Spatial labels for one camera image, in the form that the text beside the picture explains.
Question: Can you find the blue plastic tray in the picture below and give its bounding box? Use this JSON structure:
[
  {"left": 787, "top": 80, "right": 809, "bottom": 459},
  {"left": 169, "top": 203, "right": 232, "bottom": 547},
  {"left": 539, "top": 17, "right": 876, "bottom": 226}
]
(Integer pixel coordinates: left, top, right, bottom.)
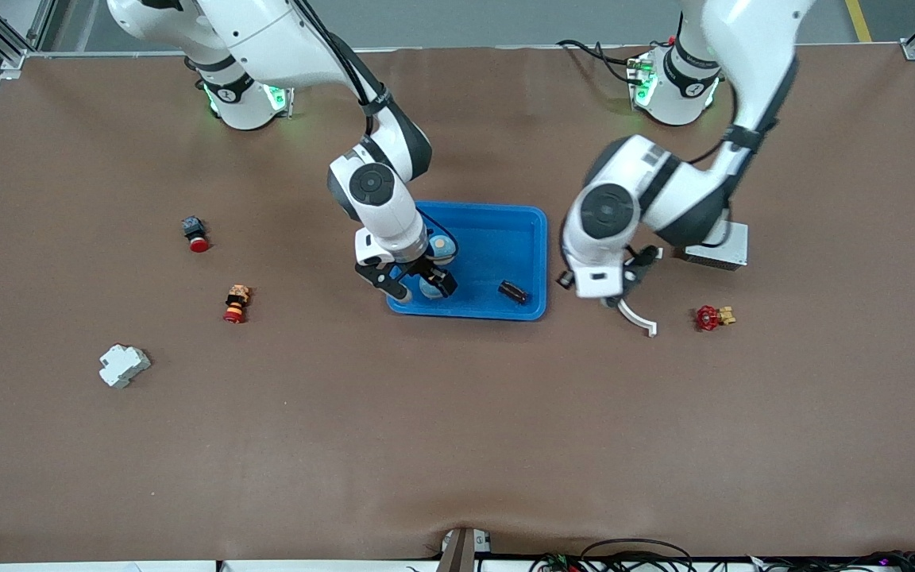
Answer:
[{"left": 386, "top": 200, "right": 548, "bottom": 322}]

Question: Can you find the grey metal box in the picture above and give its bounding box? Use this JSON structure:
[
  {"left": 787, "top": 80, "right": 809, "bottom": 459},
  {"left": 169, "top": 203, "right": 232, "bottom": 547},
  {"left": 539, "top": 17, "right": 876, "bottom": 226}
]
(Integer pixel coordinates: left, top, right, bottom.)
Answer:
[{"left": 684, "top": 221, "right": 750, "bottom": 272}]

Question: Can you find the brown table cover sheet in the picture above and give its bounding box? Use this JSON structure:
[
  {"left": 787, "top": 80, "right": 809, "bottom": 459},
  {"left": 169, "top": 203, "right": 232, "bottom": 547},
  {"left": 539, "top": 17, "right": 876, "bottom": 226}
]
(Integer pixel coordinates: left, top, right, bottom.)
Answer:
[{"left": 0, "top": 44, "right": 915, "bottom": 565}]

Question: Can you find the red emergency button black base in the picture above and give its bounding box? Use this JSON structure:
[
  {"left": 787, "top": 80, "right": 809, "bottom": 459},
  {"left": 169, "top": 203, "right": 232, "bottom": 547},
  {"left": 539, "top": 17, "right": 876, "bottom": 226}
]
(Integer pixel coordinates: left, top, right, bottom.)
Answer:
[{"left": 181, "top": 216, "right": 210, "bottom": 253}]

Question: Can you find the white circuit breaker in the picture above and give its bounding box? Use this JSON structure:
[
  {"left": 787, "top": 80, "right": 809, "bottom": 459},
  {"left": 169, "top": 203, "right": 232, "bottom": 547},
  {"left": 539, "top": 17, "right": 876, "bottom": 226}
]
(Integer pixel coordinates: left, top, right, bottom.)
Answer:
[{"left": 98, "top": 343, "right": 152, "bottom": 389}]

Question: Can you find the white curved plastic bracket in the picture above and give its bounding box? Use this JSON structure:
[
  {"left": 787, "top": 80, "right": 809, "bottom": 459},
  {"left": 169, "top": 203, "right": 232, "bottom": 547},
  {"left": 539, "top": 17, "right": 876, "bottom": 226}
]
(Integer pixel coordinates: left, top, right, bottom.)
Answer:
[{"left": 615, "top": 248, "right": 664, "bottom": 338}]

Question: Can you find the red handle brass valve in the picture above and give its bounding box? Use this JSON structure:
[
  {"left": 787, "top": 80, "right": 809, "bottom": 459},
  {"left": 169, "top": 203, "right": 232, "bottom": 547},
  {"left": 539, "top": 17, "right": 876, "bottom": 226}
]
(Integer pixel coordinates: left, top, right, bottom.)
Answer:
[{"left": 694, "top": 305, "right": 738, "bottom": 332}]

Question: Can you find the red orange push button switch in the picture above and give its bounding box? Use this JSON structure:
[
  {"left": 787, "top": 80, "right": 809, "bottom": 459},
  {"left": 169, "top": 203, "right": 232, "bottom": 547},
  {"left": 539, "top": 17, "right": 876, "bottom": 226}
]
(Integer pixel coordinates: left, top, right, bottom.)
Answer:
[{"left": 223, "top": 285, "right": 252, "bottom": 324}]

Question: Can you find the black base power cable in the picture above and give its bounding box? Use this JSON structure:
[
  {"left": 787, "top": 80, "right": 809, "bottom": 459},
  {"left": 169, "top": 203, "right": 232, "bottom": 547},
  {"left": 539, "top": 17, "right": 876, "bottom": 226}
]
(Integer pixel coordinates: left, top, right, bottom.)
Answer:
[{"left": 557, "top": 38, "right": 641, "bottom": 84}]

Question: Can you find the black looped cable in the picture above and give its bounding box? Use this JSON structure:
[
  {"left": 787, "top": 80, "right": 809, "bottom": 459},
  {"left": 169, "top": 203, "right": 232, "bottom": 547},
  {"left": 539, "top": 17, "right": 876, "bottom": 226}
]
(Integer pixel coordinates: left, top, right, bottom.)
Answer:
[{"left": 529, "top": 539, "right": 697, "bottom": 572}]

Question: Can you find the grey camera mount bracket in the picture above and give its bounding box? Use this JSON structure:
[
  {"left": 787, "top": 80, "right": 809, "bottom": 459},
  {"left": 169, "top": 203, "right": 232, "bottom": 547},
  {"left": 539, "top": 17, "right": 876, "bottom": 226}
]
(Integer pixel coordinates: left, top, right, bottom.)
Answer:
[{"left": 438, "top": 527, "right": 492, "bottom": 572}]

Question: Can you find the black cable bundle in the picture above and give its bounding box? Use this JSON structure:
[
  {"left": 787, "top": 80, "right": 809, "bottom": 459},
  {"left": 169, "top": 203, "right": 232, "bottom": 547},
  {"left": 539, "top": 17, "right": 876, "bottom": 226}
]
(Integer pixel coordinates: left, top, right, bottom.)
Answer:
[{"left": 743, "top": 550, "right": 915, "bottom": 572}]

